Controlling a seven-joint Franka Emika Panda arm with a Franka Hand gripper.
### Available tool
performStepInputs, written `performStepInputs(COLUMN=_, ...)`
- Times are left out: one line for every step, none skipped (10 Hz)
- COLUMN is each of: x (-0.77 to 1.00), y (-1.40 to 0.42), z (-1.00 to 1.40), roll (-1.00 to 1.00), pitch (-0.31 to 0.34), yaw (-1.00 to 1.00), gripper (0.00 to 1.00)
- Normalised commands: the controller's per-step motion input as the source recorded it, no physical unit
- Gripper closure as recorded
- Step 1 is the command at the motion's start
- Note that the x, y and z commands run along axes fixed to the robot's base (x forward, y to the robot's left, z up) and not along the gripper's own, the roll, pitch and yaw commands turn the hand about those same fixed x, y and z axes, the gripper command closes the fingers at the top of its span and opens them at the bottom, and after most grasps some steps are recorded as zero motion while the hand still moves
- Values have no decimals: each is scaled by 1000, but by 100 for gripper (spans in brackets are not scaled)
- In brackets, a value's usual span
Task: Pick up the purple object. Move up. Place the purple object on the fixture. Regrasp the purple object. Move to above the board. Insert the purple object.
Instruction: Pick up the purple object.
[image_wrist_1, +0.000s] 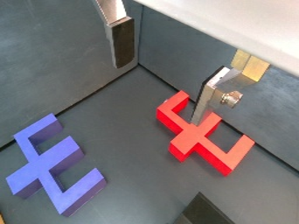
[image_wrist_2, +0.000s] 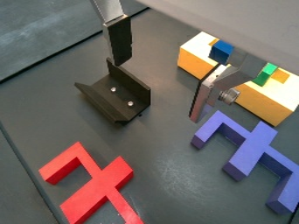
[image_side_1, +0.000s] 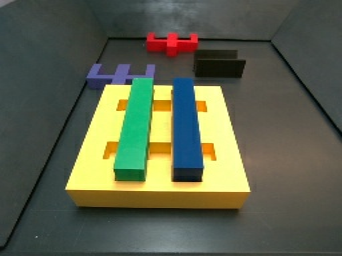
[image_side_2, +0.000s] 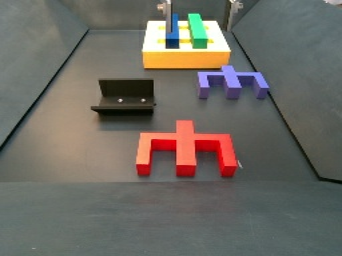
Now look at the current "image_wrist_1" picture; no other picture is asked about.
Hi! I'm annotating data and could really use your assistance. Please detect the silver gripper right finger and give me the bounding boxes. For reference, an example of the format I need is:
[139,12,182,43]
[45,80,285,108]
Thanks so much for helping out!
[191,49,270,125]

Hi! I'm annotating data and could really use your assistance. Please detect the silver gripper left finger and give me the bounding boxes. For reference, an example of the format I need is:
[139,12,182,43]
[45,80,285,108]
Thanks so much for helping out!
[93,0,135,68]

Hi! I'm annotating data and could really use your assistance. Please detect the purple E-shaped block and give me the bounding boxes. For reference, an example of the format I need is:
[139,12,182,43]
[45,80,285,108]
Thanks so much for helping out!
[6,114,107,217]

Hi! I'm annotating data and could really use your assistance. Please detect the black fixture stand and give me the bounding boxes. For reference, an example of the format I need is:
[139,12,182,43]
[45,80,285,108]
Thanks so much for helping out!
[174,192,236,224]

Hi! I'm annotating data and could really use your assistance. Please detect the red E-shaped block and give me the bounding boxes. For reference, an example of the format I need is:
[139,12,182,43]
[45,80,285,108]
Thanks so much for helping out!
[157,91,256,176]

